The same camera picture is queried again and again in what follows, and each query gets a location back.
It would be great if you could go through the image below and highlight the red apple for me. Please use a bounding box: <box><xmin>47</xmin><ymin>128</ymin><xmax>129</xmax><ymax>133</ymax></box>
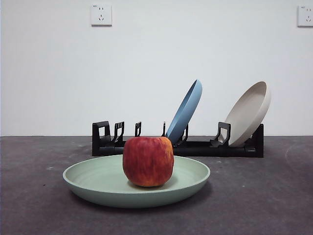
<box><xmin>122</xmin><ymin>136</ymin><xmax>175</xmax><ymax>188</ymax></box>

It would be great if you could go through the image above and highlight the green plate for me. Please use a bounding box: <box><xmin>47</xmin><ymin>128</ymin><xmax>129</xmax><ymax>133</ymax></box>
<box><xmin>62</xmin><ymin>154</ymin><xmax>211</xmax><ymax>209</ymax></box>

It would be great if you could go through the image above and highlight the blue plate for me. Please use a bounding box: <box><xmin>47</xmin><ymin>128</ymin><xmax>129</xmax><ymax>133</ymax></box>
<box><xmin>165</xmin><ymin>79</ymin><xmax>203</xmax><ymax>147</ymax></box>

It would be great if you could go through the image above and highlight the black plate rack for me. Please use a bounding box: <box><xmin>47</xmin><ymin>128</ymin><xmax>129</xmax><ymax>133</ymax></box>
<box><xmin>92</xmin><ymin>120</ymin><xmax>264</xmax><ymax>158</ymax></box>

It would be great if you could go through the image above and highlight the beige plate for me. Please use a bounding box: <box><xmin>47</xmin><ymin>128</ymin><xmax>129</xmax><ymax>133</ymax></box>
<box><xmin>218</xmin><ymin>81</ymin><xmax>272</xmax><ymax>147</ymax></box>

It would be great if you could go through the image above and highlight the white wall socket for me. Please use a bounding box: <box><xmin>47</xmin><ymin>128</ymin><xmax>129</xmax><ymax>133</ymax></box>
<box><xmin>91</xmin><ymin>3</ymin><xmax>113</xmax><ymax>27</ymax></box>
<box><xmin>297</xmin><ymin>5</ymin><xmax>313</xmax><ymax>28</ymax></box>

